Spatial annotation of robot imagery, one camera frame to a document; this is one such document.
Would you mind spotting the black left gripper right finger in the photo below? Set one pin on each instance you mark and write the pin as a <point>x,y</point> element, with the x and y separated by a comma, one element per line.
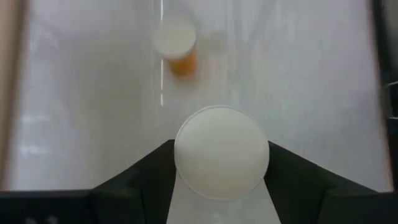
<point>326,205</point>

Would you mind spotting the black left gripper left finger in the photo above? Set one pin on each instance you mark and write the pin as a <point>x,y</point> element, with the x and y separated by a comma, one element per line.
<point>93,208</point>

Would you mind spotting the white cup orange contents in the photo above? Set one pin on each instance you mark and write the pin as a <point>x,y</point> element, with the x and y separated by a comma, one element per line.
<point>221,152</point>

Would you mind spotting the orange medicine bottle white cap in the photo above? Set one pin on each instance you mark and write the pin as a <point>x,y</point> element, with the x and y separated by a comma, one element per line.
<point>175,39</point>

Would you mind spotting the white plastic table cover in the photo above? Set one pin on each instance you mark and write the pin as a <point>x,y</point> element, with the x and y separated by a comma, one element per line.
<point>93,109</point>

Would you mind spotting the black aluminium table frame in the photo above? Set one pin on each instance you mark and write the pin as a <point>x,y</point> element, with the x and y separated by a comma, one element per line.
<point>387,46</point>

